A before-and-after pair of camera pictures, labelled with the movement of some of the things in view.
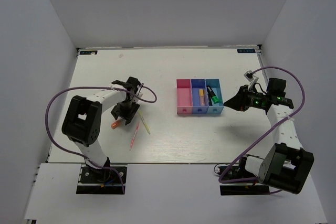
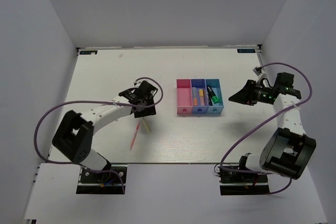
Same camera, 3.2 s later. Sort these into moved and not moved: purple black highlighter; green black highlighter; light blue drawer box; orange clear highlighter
Moved: orange clear highlighter
Not moved: light blue drawer box; green black highlighter; purple black highlighter
